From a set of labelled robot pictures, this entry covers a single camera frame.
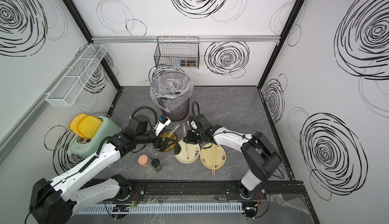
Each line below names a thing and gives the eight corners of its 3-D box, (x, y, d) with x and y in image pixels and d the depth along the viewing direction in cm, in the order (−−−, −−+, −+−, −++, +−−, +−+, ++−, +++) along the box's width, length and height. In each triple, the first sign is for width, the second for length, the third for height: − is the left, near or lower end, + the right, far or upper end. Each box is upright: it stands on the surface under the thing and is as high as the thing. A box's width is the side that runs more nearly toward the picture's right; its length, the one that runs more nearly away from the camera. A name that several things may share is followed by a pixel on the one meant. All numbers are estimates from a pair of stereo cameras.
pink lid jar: (147, 174, 81) (141, 168, 72) (142, 164, 84) (136, 157, 76) (155, 169, 83) (150, 163, 74) (150, 159, 86) (145, 152, 78)
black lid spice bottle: (155, 171, 82) (150, 165, 73) (156, 165, 84) (151, 158, 75) (162, 171, 82) (157, 165, 73) (163, 165, 84) (159, 158, 75)
